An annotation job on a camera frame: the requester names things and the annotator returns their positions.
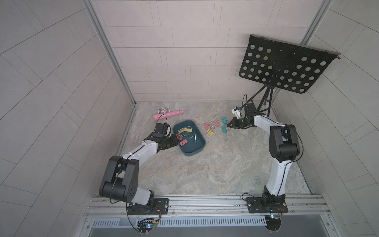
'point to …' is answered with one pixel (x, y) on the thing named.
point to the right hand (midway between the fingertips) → (228, 123)
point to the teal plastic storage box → (190, 138)
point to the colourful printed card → (164, 110)
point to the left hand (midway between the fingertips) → (179, 138)
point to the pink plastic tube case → (160, 116)
